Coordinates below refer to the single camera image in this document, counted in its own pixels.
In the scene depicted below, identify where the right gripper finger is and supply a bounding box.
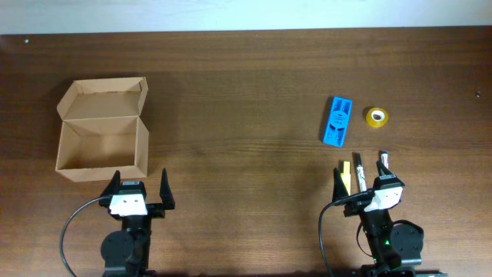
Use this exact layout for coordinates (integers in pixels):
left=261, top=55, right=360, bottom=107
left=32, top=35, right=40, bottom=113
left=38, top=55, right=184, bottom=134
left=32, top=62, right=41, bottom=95
left=332, top=168, right=349, bottom=202
left=376, top=161, right=392, bottom=178

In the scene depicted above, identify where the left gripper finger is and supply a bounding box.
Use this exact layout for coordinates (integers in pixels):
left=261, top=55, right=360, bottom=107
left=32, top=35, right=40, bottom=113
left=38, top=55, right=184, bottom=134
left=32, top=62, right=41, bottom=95
left=100, top=170, right=121, bottom=197
left=159, top=168, right=175, bottom=205

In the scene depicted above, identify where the blue white marker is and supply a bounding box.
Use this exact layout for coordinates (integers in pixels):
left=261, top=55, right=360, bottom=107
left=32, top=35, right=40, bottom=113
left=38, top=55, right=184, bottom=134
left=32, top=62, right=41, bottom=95
left=381, top=151, right=389, bottom=169

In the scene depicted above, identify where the yellow highlighter marker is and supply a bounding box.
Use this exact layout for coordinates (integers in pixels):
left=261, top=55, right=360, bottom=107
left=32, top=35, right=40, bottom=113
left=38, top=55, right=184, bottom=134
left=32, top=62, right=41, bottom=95
left=341, top=161, right=351, bottom=195

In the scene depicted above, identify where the black white marker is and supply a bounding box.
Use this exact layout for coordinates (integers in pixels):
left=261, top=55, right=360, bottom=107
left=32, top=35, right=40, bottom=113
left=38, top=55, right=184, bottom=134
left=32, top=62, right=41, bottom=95
left=354, top=152, right=367, bottom=192

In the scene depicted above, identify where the yellow tape roll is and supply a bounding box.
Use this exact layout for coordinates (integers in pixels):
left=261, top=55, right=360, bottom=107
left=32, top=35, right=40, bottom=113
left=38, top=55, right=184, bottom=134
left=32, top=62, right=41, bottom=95
left=366, top=107, right=389, bottom=128

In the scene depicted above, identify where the brown cardboard box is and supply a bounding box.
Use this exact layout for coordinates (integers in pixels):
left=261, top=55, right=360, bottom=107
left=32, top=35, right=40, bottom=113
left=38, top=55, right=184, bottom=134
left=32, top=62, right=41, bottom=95
left=55, top=77, right=149, bottom=182

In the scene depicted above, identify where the blue plastic case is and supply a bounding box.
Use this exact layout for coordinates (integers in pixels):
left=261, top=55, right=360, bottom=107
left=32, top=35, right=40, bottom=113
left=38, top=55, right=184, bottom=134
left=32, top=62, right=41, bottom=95
left=322, top=97, right=353, bottom=148

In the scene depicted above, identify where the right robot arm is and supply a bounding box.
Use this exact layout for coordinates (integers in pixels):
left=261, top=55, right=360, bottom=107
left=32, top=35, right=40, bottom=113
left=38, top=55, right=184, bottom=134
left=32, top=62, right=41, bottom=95
left=330, top=161, right=445, bottom=277

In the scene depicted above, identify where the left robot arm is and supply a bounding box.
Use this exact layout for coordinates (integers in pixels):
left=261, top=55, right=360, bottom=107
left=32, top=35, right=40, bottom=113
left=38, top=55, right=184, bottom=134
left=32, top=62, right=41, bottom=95
left=98, top=170, right=175, bottom=277

